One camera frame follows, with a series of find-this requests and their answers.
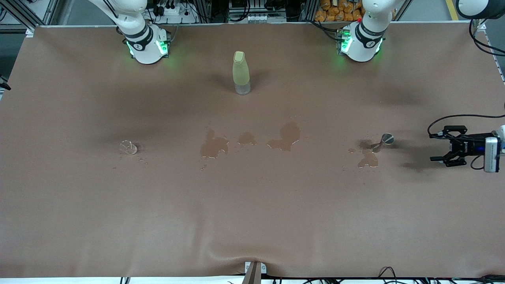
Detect brown liquid puddle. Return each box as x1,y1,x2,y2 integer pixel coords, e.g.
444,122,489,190
348,139,380,169
266,122,301,152
237,131,257,146
200,129,230,160

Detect orange packaged snacks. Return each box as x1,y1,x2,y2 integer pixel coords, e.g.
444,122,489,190
314,0,365,22

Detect white power strip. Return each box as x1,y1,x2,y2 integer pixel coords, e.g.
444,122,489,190
156,3,191,17

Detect brown table mat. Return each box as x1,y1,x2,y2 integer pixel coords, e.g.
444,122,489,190
0,22,505,278

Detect yellow-green bottle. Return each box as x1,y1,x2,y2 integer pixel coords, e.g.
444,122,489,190
232,50,251,95

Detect black electrical control unit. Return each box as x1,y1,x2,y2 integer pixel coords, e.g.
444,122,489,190
229,0,288,23

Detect aluminium frame profile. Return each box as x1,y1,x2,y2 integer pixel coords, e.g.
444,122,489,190
0,0,60,32

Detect metal table edge bracket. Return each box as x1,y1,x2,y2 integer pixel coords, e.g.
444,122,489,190
241,261,267,284

